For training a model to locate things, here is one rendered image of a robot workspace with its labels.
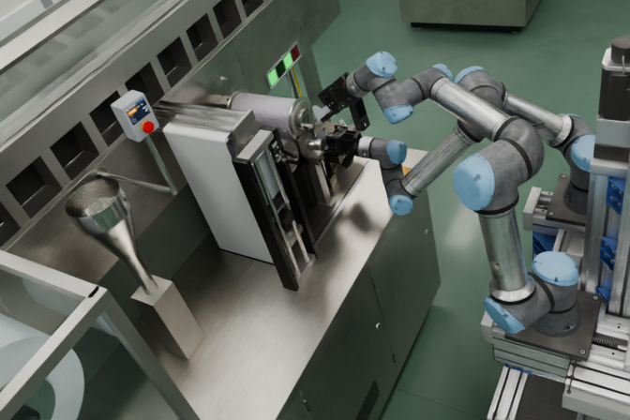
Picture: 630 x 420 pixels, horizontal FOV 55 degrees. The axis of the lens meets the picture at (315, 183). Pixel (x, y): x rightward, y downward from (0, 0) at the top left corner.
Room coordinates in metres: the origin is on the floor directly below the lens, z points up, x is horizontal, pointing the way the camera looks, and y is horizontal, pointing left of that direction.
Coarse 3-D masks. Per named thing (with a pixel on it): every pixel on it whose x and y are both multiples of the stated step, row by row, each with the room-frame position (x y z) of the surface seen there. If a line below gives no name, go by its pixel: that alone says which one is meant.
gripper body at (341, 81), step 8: (344, 80) 1.52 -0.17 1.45; (328, 88) 1.55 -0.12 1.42; (336, 88) 1.54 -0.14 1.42; (344, 88) 1.50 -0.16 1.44; (320, 96) 1.56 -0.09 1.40; (328, 96) 1.54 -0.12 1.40; (336, 96) 1.53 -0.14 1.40; (344, 96) 1.52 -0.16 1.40; (352, 96) 1.48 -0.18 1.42; (328, 104) 1.55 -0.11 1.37; (336, 104) 1.52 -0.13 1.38; (344, 104) 1.52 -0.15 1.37
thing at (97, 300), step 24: (0, 264) 0.99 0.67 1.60; (24, 264) 0.96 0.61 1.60; (72, 288) 0.85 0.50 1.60; (96, 288) 0.83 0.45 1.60; (72, 312) 0.79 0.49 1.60; (96, 312) 0.79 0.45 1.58; (120, 312) 0.81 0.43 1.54; (72, 336) 0.74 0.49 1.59; (120, 336) 0.80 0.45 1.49; (48, 360) 0.70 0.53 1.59; (144, 360) 0.80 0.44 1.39; (24, 384) 0.66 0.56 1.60; (168, 384) 0.81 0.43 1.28; (0, 408) 0.63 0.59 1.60
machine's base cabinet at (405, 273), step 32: (416, 224) 1.67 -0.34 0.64; (384, 256) 1.46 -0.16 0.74; (416, 256) 1.63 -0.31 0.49; (384, 288) 1.42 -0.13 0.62; (416, 288) 1.60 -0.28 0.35; (352, 320) 1.25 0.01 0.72; (384, 320) 1.39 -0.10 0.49; (416, 320) 1.56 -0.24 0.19; (352, 352) 1.21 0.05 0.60; (384, 352) 1.34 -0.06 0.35; (320, 384) 1.07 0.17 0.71; (352, 384) 1.17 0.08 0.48; (384, 384) 1.30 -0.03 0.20; (288, 416) 0.95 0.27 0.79; (320, 416) 1.03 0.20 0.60; (352, 416) 1.13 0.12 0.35
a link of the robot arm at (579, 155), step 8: (584, 136) 1.42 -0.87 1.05; (592, 136) 1.41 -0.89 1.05; (568, 144) 1.44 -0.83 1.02; (576, 144) 1.40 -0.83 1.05; (584, 144) 1.39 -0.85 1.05; (592, 144) 1.38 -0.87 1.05; (568, 152) 1.42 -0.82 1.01; (576, 152) 1.37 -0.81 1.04; (584, 152) 1.36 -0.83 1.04; (592, 152) 1.35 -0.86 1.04; (568, 160) 1.41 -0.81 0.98; (576, 160) 1.36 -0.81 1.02; (584, 160) 1.34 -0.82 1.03; (576, 168) 1.36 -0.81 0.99; (584, 168) 1.33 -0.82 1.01; (576, 176) 1.35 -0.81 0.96; (584, 176) 1.33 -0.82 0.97; (576, 184) 1.35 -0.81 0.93; (584, 184) 1.33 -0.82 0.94
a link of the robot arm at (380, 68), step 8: (376, 56) 1.44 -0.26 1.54; (384, 56) 1.44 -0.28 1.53; (392, 56) 1.45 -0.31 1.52; (368, 64) 1.45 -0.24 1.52; (376, 64) 1.42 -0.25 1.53; (384, 64) 1.42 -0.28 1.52; (392, 64) 1.43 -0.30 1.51; (360, 72) 1.46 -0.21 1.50; (368, 72) 1.43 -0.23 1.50; (376, 72) 1.42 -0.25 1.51; (384, 72) 1.40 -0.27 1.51; (392, 72) 1.41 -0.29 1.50; (360, 80) 1.45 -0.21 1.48; (368, 80) 1.43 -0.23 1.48; (376, 80) 1.41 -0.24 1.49; (384, 80) 1.41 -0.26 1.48; (360, 88) 1.46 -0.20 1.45; (368, 88) 1.45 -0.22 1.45
